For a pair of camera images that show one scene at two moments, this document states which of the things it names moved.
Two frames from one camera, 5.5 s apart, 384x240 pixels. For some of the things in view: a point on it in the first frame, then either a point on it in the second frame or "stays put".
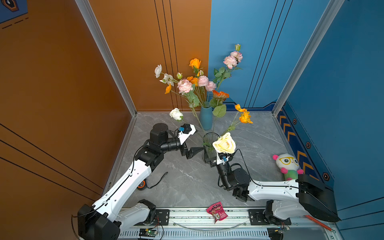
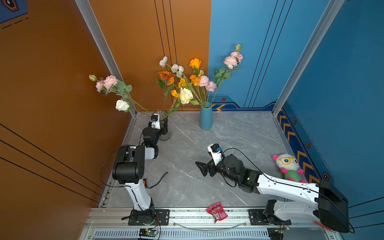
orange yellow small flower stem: x=195 y=82 stays put
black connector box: x=275 y=233 stays put
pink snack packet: x=217 y=210 stays put
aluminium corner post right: x=329 y=14 stays put
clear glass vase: x=210 y=153 to x=163 y=114
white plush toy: x=289 y=165 stays put
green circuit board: x=147 y=232 stays put
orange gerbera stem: x=220 y=109 to x=165 y=80
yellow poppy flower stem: x=242 y=115 to x=174 y=93
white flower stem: x=167 y=78 to x=178 y=70
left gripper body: x=182 y=148 to x=163 y=131
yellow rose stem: x=195 y=63 stays put
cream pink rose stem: x=185 y=86 to x=110 y=83
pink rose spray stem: x=231 y=62 stays put
